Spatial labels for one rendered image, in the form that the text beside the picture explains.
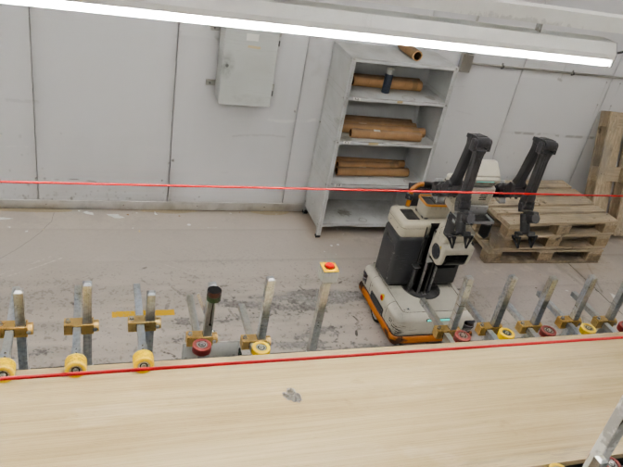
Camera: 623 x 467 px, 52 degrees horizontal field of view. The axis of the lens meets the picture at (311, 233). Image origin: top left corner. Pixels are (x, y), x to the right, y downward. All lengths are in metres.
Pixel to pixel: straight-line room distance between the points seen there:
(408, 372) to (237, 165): 3.03
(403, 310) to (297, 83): 2.06
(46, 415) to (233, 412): 0.66
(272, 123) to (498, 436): 3.39
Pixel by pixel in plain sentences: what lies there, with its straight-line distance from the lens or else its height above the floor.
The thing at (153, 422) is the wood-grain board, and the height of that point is 0.90.
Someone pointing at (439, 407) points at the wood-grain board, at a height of 0.90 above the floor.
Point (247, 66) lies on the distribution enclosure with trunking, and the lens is 4.90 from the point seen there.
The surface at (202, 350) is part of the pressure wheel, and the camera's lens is 2.77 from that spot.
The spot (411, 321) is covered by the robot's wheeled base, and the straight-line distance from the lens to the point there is 4.32.
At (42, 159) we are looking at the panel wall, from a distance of 5.35.
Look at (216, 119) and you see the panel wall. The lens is 5.25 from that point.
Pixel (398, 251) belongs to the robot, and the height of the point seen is 0.58.
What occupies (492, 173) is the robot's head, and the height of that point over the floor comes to 1.33.
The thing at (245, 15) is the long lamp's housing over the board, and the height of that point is 2.34.
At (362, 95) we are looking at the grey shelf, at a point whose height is 1.26.
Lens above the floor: 2.74
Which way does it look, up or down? 30 degrees down
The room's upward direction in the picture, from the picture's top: 11 degrees clockwise
